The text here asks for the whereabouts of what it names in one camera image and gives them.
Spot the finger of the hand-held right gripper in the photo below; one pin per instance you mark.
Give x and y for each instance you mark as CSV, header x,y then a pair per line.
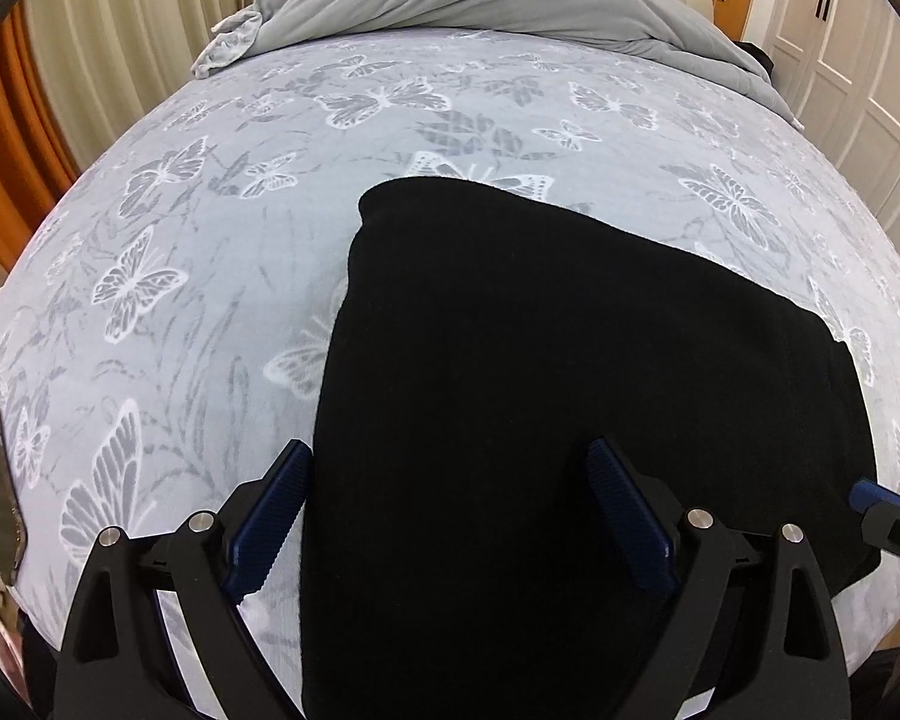
x,y
866,496

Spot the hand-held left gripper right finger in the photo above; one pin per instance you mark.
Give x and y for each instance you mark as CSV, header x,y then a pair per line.
x,y
634,517

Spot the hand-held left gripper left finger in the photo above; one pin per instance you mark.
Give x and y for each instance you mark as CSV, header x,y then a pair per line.
x,y
266,517

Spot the black pants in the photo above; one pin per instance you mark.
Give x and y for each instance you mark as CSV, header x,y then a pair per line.
x,y
532,352

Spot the dark smartphone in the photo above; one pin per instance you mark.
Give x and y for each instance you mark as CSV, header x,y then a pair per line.
x,y
0,502

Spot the butterfly print bed sheet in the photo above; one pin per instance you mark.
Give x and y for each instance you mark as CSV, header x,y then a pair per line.
x,y
232,240

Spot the white wardrobe doors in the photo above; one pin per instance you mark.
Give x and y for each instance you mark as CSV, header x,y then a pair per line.
x,y
855,90

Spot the orange curtain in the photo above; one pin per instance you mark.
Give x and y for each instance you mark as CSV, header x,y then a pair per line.
x,y
15,150

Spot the black bag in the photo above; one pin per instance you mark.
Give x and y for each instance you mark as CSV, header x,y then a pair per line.
x,y
759,60

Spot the white curtain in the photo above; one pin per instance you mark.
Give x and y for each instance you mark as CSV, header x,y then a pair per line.
x,y
135,37

